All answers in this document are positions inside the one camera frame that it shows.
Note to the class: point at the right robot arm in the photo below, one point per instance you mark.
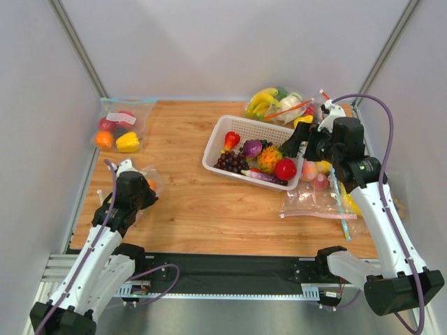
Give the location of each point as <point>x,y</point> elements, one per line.
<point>402,281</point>

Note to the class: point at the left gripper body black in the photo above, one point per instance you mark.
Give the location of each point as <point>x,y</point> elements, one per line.
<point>147,197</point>

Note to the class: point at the fake red strawberry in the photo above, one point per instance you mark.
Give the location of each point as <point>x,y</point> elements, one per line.
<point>231,140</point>

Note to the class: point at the fake purple onion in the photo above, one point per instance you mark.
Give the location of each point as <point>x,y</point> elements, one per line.
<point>252,148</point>

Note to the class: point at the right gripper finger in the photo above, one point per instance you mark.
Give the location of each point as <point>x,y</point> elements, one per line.
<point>303,131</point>
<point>294,146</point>

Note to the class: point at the blue zip bag right side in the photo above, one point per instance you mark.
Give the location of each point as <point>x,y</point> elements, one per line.
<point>320,176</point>

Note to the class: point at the fake purple eggplant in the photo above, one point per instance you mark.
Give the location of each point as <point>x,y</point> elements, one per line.
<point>264,177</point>

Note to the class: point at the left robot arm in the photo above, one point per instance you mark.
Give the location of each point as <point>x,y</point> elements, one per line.
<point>102,266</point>

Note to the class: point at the orange zip bag with bananas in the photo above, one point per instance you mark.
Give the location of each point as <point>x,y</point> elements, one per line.
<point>292,106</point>

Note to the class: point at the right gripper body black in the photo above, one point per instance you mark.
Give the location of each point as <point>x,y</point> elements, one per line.
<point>311,144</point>

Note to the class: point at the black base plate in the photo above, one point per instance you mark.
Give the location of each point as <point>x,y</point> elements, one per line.
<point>227,275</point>

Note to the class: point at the fake banana bunch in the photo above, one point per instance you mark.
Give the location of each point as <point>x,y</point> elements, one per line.
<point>261,102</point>

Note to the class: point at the blue zip bag with fruit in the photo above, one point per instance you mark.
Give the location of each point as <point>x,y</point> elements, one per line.
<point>121,116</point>

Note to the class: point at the fake yellow bell pepper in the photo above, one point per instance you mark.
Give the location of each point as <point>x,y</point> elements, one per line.
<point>128,143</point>

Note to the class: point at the fake orange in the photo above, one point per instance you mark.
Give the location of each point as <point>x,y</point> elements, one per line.
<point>104,140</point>

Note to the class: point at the fake grape bunch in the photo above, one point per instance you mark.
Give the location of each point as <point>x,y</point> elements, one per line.
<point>231,161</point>

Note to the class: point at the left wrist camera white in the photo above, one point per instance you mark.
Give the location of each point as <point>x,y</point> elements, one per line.
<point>125,166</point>

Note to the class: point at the fake red apple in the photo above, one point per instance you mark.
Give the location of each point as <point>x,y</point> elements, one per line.
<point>285,169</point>

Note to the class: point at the bag of nuts right edge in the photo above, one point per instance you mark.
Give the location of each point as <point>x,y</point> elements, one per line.
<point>401,208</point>

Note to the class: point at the red zip bag with vegetables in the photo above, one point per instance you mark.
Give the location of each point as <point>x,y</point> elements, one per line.
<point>313,112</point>

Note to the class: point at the polka dot zip bag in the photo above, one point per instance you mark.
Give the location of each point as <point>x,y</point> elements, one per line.
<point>153,178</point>

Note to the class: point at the white plastic basket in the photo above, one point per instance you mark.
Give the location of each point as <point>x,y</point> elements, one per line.
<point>248,129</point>

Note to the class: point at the fake pineapple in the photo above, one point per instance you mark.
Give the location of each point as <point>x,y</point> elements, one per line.
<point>268,158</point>

